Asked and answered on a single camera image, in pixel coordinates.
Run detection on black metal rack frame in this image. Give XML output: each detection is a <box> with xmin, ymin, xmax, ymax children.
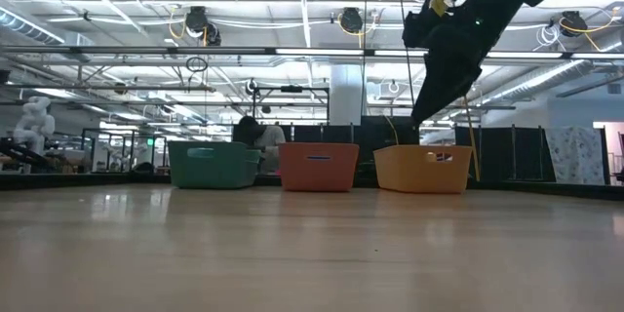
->
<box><xmin>252</xmin><ymin>85</ymin><xmax>332</xmax><ymax>126</ymax></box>

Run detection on black ceiling cable reel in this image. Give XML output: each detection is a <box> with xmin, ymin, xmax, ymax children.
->
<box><xmin>338</xmin><ymin>7</ymin><xmax>365</xmax><ymax>35</ymax></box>
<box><xmin>559</xmin><ymin>9</ymin><xmax>589</xmax><ymax>38</ymax></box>
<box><xmin>183</xmin><ymin>5</ymin><xmax>223</xmax><ymax>48</ymax></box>

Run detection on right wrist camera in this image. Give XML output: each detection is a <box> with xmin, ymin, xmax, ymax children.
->
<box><xmin>401</xmin><ymin>9</ymin><xmax>433</xmax><ymax>50</ymax></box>

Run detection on teal plastic bin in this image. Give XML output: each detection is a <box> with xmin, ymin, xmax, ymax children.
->
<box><xmin>167</xmin><ymin>139</ymin><xmax>262</xmax><ymax>190</ymax></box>

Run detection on black aluminium table frame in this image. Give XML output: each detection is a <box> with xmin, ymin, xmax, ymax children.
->
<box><xmin>0</xmin><ymin>173</ymin><xmax>624</xmax><ymax>201</ymax></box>

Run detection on orange plastic bin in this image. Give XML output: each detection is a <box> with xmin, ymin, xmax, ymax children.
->
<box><xmin>278</xmin><ymin>141</ymin><xmax>361</xmax><ymax>193</ymax></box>

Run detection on yellow plastic bin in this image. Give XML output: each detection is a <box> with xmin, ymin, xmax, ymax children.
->
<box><xmin>372</xmin><ymin>143</ymin><xmax>474</xmax><ymax>195</ymax></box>

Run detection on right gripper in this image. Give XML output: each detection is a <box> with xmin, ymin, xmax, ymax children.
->
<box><xmin>411</xmin><ymin>9</ymin><xmax>493</xmax><ymax>126</ymax></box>

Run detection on silver ventilation duct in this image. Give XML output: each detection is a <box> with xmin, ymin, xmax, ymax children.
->
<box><xmin>467</xmin><ymin>57</ymin><xmax>624</xmax><ymax>104</ymax></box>

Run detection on yellow hanging cord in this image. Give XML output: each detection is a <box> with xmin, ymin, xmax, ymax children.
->
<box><xmin>460</xmin><ymin>95</ymin><xmax>483</xmax><ymax>182</ymax></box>

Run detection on black partition panels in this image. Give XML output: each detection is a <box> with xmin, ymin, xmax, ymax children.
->
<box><xmin>454</xmin><ymin>125</ymin><xmax>557</xmax><ymax>182</ymax></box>
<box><xmin>231</xmin><ymin>123</ymin><xmax>362</xmax><ymax>145</ymax></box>

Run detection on white patterned cloth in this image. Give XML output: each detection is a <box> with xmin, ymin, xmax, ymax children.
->
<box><xmin>544</xmin><ymin>125</ymin><xmax>605</xmax><ymax>185</ymax></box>

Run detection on person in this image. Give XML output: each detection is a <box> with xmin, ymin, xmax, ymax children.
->
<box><xmin>236</xmin><ymin>115</ymin><xmax>288</xmax><ymax>175</ymax></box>

